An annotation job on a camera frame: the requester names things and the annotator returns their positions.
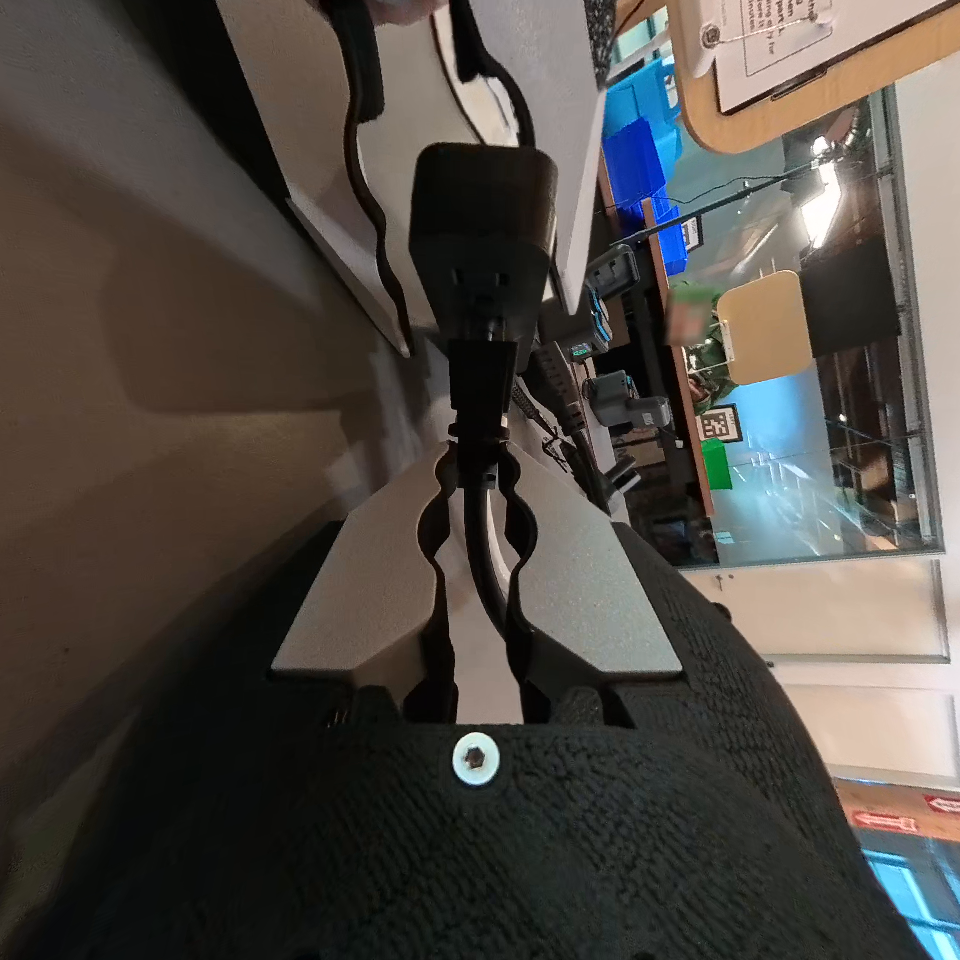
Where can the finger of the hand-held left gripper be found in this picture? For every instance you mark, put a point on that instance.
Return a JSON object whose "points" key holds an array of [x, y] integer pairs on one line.
{"points": [[555, 75], [300, 112]]}

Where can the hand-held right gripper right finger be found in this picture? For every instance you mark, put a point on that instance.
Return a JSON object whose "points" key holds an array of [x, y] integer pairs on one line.
{"points": [[592, 600]]}

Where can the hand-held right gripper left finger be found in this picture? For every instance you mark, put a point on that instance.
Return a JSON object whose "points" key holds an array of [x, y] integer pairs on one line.
{"points": [[360, 600]]}

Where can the black extension socket end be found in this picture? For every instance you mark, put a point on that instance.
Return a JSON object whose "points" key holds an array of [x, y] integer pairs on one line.
{"points": [[526, 401]]}

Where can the blue plastic bin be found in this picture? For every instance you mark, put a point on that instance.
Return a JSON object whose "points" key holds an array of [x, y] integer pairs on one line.
{"points": [[667, 236], [637, 135]]}

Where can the black light stand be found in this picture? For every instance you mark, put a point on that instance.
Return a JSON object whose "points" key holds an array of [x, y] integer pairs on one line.
{"points": [[645, 232]]}

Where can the green box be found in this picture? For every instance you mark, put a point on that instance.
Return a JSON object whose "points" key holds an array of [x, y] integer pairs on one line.
{"points": [[718, 465]]}

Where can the grey charger case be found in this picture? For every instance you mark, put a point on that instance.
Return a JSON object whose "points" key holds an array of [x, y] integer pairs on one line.
{"points": [[630, 405]]}

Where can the black battery charger case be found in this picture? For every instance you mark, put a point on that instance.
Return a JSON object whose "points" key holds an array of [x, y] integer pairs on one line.
{"points": [[611, 270]]}

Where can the framed fiducial tag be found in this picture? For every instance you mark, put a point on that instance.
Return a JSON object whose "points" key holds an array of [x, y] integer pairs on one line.
{"points": [[691, 234], [718, 424]]}

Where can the plain wooden board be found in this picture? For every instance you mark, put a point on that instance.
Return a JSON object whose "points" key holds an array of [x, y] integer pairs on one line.
{"points": [[765, 330]]}

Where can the wooden beam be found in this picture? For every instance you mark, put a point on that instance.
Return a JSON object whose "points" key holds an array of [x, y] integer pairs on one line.
{"points": [[900, 814]]}

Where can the black panel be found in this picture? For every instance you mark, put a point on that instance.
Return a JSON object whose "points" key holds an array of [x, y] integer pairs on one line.
{"points": [[855, 300]]}

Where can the large window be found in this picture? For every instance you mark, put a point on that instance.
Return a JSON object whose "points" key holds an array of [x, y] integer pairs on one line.
{"points": [[915, 907]]}

